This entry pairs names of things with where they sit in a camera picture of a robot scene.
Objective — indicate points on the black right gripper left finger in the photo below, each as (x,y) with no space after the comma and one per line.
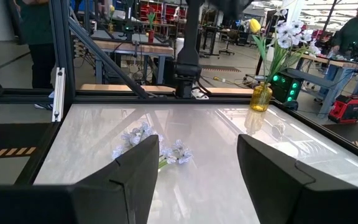
(73,199)

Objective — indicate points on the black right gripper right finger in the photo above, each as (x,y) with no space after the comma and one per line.
(291,193)

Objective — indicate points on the white artificial flower bunch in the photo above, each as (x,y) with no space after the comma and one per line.
(286,34)
(179,154)

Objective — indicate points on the yellow artificial tulip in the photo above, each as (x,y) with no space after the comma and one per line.
(255,25)

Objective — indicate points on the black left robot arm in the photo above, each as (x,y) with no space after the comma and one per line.
(188,46)

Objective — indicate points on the yellow glass vase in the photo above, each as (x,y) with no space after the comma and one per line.
(261,98)

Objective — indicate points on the background red vase with flower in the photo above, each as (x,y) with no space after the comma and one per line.
(151,31)

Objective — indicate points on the red and black power unit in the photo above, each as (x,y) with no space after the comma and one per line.
(348,109)

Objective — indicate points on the black computer with green lights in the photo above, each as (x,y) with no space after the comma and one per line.
(287,87)

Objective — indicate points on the wooden workbench with blue legs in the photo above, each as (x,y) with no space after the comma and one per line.
(337,67)

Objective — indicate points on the wooden workbench with grey legs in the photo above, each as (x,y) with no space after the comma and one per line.
(129,46)

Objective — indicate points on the black office chair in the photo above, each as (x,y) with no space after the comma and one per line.
(227,43)

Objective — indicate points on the red storage cabinet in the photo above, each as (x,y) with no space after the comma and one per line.
(163,11)

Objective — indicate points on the silver metal bracket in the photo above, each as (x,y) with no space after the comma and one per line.
(58,93)

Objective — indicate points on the white base bracket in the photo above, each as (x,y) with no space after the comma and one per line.
(200,94)

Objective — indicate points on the black aluminium table frame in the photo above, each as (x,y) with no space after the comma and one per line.
(61,37)

